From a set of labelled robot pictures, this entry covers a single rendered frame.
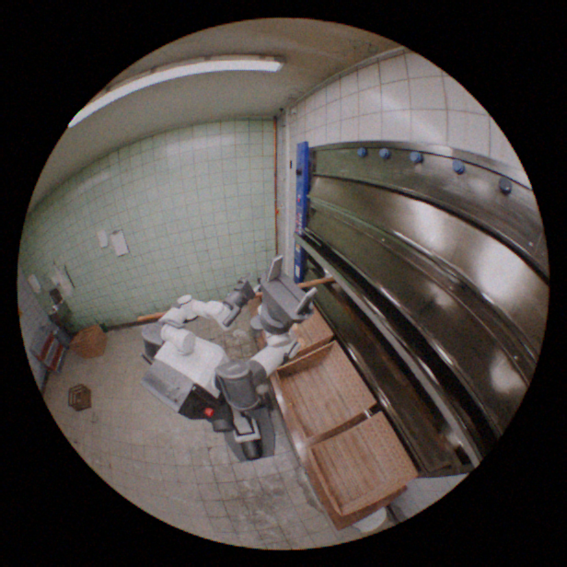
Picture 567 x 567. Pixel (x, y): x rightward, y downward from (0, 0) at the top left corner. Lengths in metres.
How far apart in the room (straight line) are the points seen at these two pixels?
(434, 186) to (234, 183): 1.88
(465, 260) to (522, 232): 0.23
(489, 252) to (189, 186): 2.30
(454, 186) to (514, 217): 0.23
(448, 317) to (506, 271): 0.27
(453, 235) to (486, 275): 0.17
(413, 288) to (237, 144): 2.03
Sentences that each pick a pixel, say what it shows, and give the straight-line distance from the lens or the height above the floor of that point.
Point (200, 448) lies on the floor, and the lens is 2.08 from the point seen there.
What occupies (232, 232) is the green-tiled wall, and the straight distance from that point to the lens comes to 2.23.
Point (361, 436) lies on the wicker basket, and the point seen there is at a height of 0.59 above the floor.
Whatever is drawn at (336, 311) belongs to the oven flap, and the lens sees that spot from 1.29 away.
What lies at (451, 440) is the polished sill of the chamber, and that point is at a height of 1.18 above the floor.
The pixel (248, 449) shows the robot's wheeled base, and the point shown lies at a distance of 1.58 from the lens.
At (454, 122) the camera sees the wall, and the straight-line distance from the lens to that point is 0.73.
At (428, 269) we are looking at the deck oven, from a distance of 0.72.
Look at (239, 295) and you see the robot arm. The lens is 0.79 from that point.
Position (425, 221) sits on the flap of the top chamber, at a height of 1.81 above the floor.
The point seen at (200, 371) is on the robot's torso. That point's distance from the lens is 0.61.
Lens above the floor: 1.91
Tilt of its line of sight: 37 degrees down
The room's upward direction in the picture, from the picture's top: straight up
